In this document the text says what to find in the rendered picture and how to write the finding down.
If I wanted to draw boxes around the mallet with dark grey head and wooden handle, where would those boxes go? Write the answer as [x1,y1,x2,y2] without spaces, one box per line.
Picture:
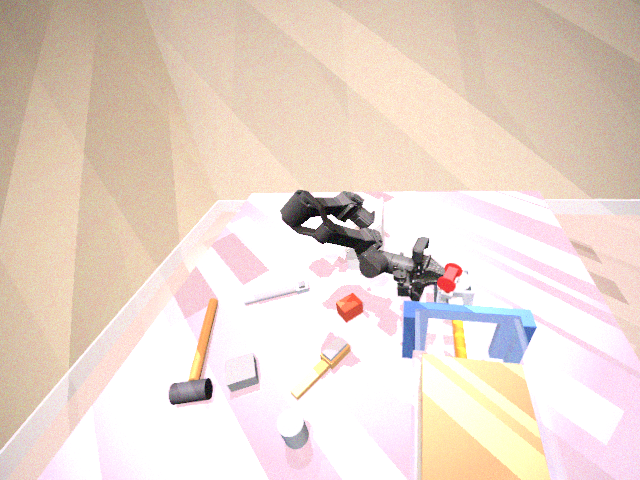
[169,299,218,405]

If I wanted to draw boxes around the grey cylinder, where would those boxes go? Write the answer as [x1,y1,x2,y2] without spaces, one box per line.
[277,408,309,449]

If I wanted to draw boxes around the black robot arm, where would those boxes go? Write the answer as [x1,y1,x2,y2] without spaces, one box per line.
[280,189,413,297]

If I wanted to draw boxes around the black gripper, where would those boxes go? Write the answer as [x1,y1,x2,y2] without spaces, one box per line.
[390,237,446,302]

